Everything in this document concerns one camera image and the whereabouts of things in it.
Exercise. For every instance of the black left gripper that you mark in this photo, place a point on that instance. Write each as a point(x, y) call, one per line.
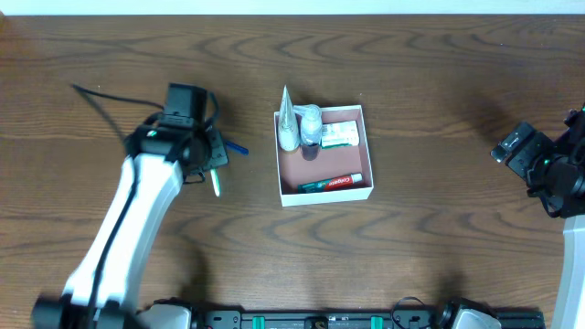
point(218, 153)

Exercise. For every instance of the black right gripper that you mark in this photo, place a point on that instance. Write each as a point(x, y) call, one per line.
point(518, 149)

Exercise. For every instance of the green toothbrush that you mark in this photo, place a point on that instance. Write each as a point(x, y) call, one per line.
point(215, 182)

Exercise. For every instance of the blue disposable razor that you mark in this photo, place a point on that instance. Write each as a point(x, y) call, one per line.
point(237, 148)

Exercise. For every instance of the white Pantene tube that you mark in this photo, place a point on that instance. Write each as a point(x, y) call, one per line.
point(288, 131)

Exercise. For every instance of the clear bottle with dark cap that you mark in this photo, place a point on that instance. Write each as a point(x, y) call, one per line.
point(311, 126)

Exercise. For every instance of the Colgate toothpaste tube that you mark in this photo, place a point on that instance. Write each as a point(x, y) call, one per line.
point(330, 184)

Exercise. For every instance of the green white soap packet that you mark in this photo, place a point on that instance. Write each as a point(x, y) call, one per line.
point(340, 134)

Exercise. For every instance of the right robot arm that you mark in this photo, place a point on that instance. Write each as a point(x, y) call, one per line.
point(565, 199)

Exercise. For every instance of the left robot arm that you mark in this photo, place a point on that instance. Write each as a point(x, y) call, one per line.
point(176, 142)

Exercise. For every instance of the white box with pink interior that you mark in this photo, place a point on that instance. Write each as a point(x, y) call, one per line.
point(293, 170)

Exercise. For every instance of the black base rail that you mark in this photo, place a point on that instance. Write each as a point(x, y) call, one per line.
point(407, 313)

